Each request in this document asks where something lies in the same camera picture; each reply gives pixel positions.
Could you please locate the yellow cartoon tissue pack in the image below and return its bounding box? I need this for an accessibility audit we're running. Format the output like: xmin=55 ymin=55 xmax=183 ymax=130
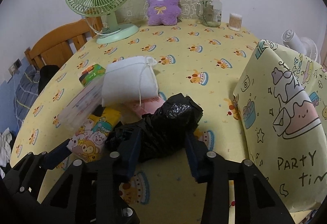
xmin=67 ymin=106 xmax=121 ymax=163

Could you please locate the clear plastic straw pack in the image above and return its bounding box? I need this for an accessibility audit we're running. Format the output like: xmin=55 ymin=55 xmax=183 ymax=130
xmin=58 ymin=76 xmax=104 ymax=132

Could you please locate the black plastic bag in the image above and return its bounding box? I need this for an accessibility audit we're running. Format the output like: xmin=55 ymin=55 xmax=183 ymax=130
xmin=105 ymin=93 xmax=203 ymax=163

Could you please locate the green tissue pack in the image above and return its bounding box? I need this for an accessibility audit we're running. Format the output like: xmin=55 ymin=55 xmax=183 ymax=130
xmin=79 ymin=64 xmax=105 ymax=87

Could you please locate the pink paper packet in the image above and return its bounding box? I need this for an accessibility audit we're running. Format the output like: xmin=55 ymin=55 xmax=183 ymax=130
xmin=124 ymin=92 xmax=166 ymax=117

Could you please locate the white drawstring cloth pouch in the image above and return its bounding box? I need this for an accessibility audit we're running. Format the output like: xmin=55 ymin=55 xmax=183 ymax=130
xmin=101 ymin=56 xmax=159 ymax=107

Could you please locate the white cloth on bed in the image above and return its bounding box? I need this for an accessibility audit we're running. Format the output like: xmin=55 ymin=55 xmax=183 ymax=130
xmin=0 ymin=128 xmax=12 ymax=167

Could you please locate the blue plaid bedding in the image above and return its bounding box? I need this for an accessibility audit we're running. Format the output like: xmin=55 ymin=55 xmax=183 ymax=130
xmin=13 ymin=65 xmax=40 ymax=127

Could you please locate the black garment on chair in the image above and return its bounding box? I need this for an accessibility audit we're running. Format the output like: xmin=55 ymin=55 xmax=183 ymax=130
xmin=38 ymin=65 xmax=60 ymax=94

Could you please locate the yellow cartoon fabric bin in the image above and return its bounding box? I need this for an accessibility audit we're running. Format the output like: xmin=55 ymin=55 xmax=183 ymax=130
xmin=233 ymin=40 xmax=326 ymax=212

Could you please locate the wooden chair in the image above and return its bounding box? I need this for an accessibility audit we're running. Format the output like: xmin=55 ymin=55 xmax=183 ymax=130
xmin=24 ymin=17 xmax=103 ymax=70

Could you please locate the yellow patterned tablecloth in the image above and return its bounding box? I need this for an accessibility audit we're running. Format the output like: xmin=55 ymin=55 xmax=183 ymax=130
xmin=10 ymin=19 xmax=258 ymax=223

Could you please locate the white standing fan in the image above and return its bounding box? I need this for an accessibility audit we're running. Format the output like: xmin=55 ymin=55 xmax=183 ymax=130
xmin=282 ymin=29 xmax=320 ymax=64

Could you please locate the cotton swab container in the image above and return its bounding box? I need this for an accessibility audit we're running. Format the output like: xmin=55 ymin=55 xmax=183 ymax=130
xmin=228 ymin=13 xmax=242 ymax=31

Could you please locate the purple plush toy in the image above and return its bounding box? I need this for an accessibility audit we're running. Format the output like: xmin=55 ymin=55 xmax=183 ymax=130
xmin=147 ymin=0 xmax=181 ymax=26

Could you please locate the glass mason jar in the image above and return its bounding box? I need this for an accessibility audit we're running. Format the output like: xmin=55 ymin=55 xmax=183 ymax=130
xmin=196 ymin=0 xmax=222 ymax=28

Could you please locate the wall power socket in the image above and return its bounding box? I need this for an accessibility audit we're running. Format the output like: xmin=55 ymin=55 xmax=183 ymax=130
xmin=8 ymin=59 xmax=22 ymax=75

